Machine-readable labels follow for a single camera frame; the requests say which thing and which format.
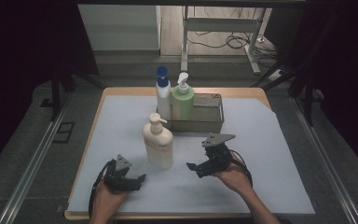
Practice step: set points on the cream pump bottle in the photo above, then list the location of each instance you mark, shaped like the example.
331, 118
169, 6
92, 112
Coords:
158, 152

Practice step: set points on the person's left hand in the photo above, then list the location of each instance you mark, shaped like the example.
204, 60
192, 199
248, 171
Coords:
104, 205

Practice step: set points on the white bottle with blue cap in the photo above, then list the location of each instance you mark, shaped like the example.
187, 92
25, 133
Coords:
163, 99

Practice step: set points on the black metal stand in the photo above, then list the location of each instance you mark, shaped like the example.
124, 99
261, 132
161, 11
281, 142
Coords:
308, 105
55, 102

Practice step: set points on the white metal desk frame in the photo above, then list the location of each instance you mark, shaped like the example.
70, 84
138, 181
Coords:
220, 24

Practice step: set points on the dark curtain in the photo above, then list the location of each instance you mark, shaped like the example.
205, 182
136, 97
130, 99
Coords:
12, 62
348, 62

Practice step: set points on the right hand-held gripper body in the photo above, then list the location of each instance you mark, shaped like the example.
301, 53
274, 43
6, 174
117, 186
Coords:
219, 158

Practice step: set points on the person's right hand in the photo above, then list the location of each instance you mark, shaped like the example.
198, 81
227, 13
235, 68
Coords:
237, 180

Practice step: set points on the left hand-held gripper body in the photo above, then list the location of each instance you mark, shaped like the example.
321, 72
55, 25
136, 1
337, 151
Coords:
119, 182

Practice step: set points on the white power strip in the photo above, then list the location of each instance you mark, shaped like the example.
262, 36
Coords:
276, 75

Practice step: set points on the green pump bottle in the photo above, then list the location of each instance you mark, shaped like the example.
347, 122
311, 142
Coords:
182, 105

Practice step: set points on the white cabinet panel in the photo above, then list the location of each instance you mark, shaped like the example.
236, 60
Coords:
118, 28

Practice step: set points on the grey metal mesh basket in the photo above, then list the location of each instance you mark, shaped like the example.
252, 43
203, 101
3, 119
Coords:
199, 126

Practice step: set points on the white paper sheet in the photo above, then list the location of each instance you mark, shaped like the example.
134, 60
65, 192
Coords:
276, 155

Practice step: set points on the white plug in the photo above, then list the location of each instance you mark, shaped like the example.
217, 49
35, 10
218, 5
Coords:
261, 39

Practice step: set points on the aluminium floor rail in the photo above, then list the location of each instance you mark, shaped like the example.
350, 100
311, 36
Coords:
31, 168
329, 168

